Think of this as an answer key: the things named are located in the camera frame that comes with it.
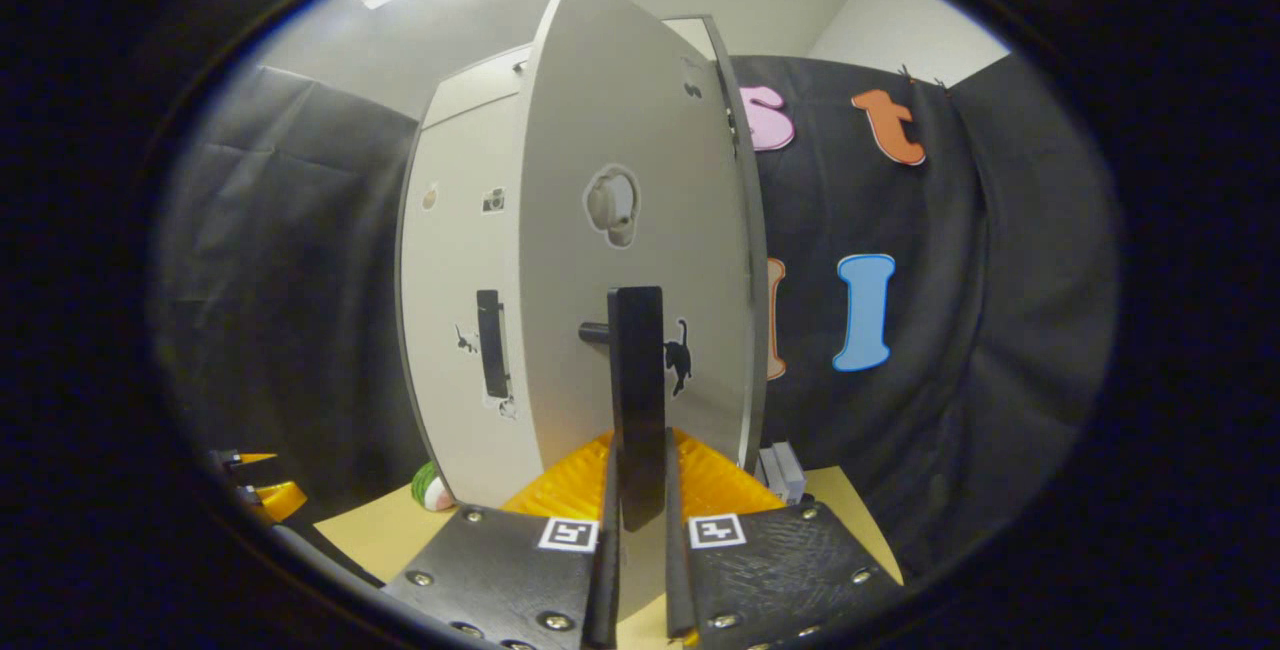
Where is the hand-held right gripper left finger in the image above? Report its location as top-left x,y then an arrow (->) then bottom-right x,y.
383,430 -> 626,650

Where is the grey-blue book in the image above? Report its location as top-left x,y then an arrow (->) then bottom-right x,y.
770,442 -> 807,497

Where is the watermelon slice toy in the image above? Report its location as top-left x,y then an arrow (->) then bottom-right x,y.
412,462 -> 457,513

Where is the beige double-door shoe cabinet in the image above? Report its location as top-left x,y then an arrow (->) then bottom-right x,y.
397,15 -> 746,511

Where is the black backdrop cloth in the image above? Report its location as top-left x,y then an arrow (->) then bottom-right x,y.
150,55 -> 1121,571

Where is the beige shoe cabinet door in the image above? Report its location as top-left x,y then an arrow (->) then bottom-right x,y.
397,95 -> 546,509
518,0 -> 769,491

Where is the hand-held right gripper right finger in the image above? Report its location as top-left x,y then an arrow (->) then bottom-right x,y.
662,428 -> 906,650

